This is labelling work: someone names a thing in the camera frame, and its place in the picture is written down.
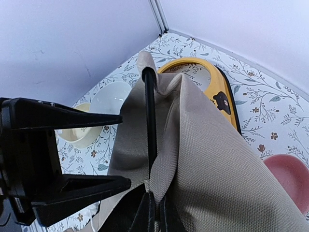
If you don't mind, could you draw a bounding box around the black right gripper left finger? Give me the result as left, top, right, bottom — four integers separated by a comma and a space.
129, 192, 155, 232

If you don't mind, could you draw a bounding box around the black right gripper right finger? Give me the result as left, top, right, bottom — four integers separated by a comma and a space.
159, 195, 187, 232

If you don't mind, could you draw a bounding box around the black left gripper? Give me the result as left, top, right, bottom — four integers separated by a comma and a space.
0, 98, 131, 227

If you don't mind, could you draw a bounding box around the beige pet tent fabric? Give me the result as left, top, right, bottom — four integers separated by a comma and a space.
91, 50, 309, 232

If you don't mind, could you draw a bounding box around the pink pet bowl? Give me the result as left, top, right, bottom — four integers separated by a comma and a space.
263, 154, 309, 215

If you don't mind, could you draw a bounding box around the cream paw print bowl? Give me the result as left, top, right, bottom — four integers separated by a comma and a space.
57, 103, 103, 148

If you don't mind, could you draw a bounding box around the white ceramic bowl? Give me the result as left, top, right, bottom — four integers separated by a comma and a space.
89, 82, 132, 115

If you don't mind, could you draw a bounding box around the yellow bear bowl stand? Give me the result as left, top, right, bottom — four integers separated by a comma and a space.
158, 57, 241, 133

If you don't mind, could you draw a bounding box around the floral white table mat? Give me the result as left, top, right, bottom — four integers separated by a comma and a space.
43, 33, 309, 232

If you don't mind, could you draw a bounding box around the aluminium left corner post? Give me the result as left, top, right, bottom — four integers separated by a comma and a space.
148, 0, 169, 34

